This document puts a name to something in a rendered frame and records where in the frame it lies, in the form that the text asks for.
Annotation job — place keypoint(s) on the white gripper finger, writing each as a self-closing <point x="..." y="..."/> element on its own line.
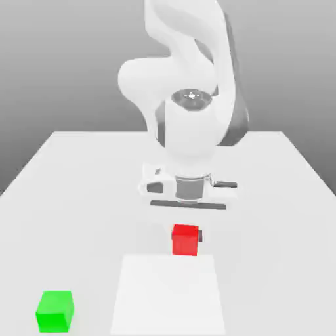
<point x="200" y="235"/>

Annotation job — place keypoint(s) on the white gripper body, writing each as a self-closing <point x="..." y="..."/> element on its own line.
<point x="187" y="205"/>

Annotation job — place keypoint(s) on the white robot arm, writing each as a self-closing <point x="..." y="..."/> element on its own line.
<point x="189" y="131"/>

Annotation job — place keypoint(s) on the small red cube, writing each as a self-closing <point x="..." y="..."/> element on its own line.
<point x="185" y="240"/>

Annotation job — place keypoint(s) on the small green cube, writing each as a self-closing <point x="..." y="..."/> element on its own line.
<point x="54" y="311"/>

